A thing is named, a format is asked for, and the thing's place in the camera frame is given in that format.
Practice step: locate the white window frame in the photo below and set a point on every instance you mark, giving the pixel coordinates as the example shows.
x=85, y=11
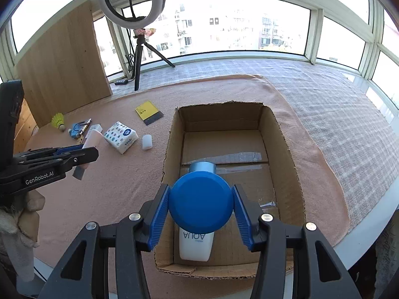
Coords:
x=316, y=28

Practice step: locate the cardboard box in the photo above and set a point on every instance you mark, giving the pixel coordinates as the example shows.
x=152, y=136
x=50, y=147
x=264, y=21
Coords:
x=280, y=162

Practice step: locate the small white cylinder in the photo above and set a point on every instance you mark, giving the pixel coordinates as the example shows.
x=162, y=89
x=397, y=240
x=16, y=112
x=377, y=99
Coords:
x=147, y=142

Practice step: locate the light wooden board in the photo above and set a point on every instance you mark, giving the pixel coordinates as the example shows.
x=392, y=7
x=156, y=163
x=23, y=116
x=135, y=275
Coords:
x=62, y=65

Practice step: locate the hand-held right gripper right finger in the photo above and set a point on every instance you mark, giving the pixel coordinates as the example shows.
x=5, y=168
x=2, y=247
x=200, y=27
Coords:
x=243, y=221

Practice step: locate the yellow shuttlecock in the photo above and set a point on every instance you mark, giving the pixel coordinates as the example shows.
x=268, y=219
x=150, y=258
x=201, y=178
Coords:
x=58, y=120

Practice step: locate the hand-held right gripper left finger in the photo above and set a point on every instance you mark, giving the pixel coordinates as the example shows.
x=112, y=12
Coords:
x=157, y=224

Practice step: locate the grey checked blanket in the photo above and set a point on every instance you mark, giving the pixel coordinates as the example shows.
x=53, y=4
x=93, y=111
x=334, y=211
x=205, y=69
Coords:
x=327, y=106

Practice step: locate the black inline controller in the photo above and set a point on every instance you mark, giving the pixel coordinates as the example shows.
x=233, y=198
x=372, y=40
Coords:
x=120, y=82

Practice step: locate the white tube dark cap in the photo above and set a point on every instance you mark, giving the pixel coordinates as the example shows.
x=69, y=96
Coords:
x=93, y=138

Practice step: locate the white bottle with blue cap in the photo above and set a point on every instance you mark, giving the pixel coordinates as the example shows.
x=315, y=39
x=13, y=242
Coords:
x=201, y=202

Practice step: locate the person's left hand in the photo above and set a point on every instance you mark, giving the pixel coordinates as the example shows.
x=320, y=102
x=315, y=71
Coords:
x=29, y=221

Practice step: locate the slatted wooden panel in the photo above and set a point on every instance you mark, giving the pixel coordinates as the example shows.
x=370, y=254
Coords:
x=25, y=124

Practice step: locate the patterned tissue pack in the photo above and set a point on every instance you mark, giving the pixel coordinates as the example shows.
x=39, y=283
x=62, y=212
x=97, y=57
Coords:
x=120, y=137

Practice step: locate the white power adapter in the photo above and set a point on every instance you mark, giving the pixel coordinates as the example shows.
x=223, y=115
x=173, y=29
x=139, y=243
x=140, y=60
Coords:
x=96, y=128

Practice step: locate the pink blanket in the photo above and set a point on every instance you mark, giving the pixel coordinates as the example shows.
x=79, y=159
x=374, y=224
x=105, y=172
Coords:
x=124, y=190

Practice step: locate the yellow and black card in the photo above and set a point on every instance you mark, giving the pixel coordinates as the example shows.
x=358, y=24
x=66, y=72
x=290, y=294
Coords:
x=146, y=110

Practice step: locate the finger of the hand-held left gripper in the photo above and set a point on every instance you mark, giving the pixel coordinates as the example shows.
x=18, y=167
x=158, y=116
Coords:
x=40, y=152
x=78, y=158

